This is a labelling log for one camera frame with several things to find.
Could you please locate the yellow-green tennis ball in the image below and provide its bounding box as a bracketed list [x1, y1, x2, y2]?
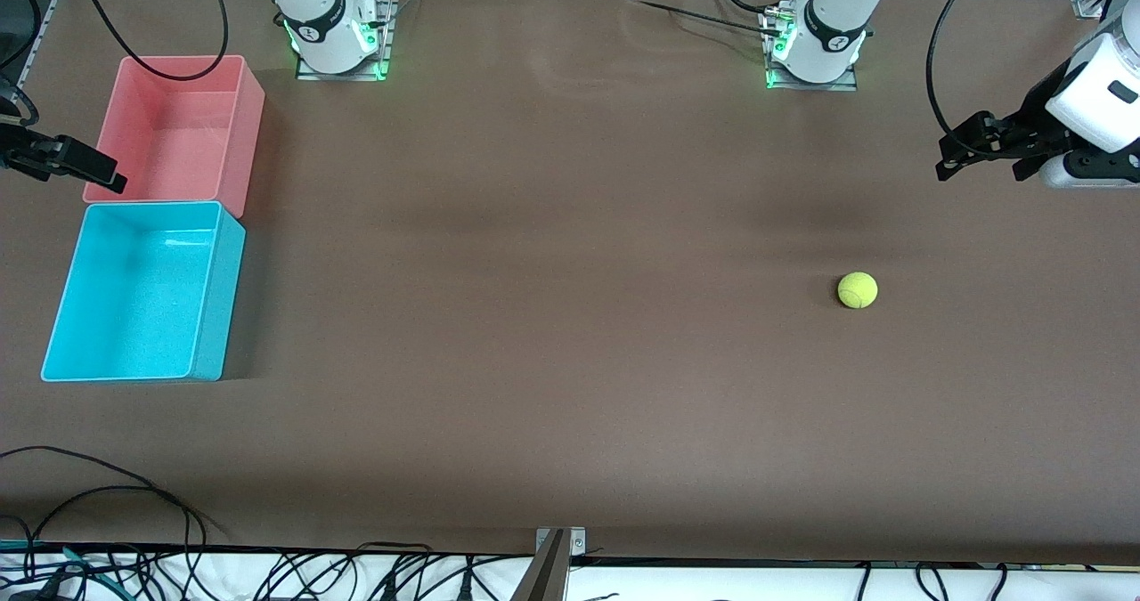
[837, 272, 879, 310]

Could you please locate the pink plastic bin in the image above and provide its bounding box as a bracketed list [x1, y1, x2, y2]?
[83, 55, 266, 220]

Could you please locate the blue plastic bin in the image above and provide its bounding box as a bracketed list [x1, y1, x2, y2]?
[41, 200, 247, 383]

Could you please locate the brown table cover sheet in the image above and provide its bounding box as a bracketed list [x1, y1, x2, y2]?
[0, 0, 1140, 566]

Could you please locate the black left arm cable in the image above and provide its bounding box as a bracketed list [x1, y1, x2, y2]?
[926, 0, 1003, 157]

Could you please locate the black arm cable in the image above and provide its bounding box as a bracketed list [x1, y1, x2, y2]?
[926, 0, 1003, 157]
[0, 0, 230, 130]

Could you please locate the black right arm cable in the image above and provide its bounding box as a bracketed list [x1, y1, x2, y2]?
[0, 0, 230, 130]

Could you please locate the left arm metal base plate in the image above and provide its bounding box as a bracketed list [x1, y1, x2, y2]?
[764, 4, 860, 93]

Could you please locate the long looping black cable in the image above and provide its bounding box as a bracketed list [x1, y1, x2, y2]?
[0, 445, 224, 553]

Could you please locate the thin grey cable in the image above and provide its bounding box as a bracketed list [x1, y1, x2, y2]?
[378, 0, 429, 28]

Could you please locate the teal cable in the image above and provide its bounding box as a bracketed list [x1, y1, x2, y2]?
[0, 539, 117, 589]

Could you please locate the small metal bracket plate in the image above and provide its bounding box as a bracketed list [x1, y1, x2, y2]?
[534, 527, 587, 556]

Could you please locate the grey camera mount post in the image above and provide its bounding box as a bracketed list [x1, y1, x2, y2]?
[509, 530, 571, 601]

